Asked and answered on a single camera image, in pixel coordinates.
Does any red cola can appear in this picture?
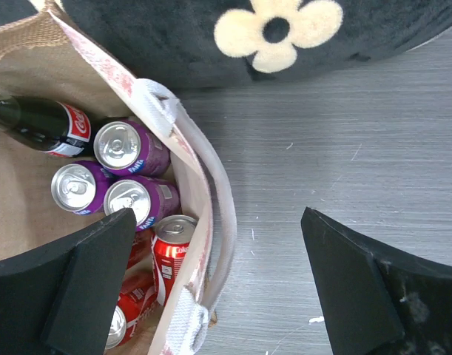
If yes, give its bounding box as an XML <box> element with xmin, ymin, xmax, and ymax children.
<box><xmin>127</xmin><ymin>229</ymin><xmax>154</xmax><ymax>269</ymax></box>
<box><xmin>152</xmin><ymin>214</ymin><xmax>198</xmax><ymax>306</ymax></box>
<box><xmin>104</xmin><ymin>271</ymin><xmax>157</xmax><ymax>351</ymax></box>

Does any purple grape can front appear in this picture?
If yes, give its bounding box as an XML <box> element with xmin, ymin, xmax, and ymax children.
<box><xmin>104</xmin><ymin>175</ymin><xmax>181</xmax><ymax>231</ymax></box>

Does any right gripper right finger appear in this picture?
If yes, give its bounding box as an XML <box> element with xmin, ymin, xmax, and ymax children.
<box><xmin>301</xmin><ymin>208</ymin><xmax>452</xmax><ymax>354</ymax></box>

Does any purple grape can back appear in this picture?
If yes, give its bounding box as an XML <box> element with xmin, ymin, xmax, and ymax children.
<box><xmin>93</xmin><ymin>120</ymin><xmax>170</xmax><ymax>177</ymax></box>

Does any red cola can back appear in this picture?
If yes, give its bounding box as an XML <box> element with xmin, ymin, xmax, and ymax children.
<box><xmin>127</xmin><ymin>229</ymin><xmax>154</xmax><ymax>269</ymax></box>

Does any glass cola bottle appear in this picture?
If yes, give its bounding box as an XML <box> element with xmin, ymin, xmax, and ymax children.
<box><xmin>0</xmin><ymin>95</ymin><xmax>94</xmax><ymax>158</ymax></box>

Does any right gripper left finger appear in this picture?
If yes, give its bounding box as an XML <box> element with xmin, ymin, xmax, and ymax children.
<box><xmin>0</xmin><ymin>209</ymin><xmax>135</xmax><ymax>354</ymax></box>

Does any black flower-pattern pillow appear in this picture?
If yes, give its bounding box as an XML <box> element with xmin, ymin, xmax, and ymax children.
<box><xmin>58</xmin><ymin>1</ymin><xmax>452</xmax><ymax>89</ymax></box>

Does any purple grape can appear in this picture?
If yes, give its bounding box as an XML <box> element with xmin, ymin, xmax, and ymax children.
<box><xmin>51</xmin><ymin>160</ymin><xmax>115</xmax><ymax>215</ymax></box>
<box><xmin>93</xmin><ymin>120</ymin><xmax>170</xmax><ymax>177</ymax></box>
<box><xmin>104</xmin><ymin>175</ymin><xmax>181</xmax><ymax>231</ymax></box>

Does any brown jute canvas bag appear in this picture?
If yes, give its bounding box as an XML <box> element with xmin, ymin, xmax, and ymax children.
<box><xmin>0</xmin><ymin>1</ymin><xmax>237</xmax><ymax>354</ymax></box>

